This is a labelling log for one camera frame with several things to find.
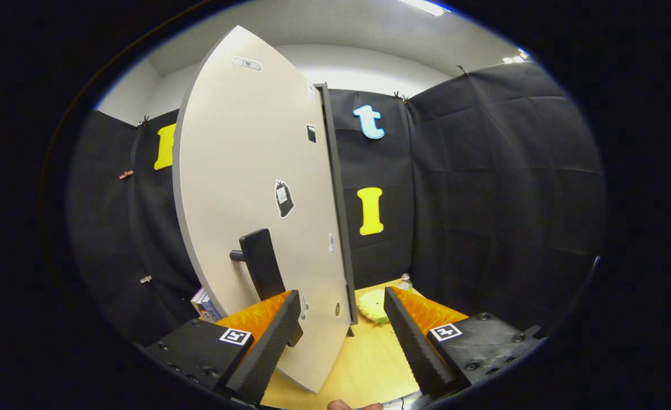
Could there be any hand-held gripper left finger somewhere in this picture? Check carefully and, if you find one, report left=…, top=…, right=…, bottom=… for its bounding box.
left=145, top=289, right=303, bottom=404

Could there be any blue paperback book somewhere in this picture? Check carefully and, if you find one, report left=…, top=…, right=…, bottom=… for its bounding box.
left=196, top=293, right=223, bottom=323

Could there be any yellow plush toy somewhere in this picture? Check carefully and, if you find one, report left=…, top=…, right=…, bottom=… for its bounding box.
left=356, top=288, right=393, bottom=325

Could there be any black door handle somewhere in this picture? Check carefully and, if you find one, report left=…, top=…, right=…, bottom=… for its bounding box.
left=230, top=228, right=304, bottom=348

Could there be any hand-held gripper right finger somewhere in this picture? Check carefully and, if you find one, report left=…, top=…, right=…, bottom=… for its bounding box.
left=384, top=286, right=544, bottom=399

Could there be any black backdrop cloth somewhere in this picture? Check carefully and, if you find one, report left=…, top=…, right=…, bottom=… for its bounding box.
left=67, top=60, right=608, bottom=348

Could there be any dark grey shoe cabinet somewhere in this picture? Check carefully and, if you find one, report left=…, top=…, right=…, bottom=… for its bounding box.
left=312, top=83, right=359, bottom=337

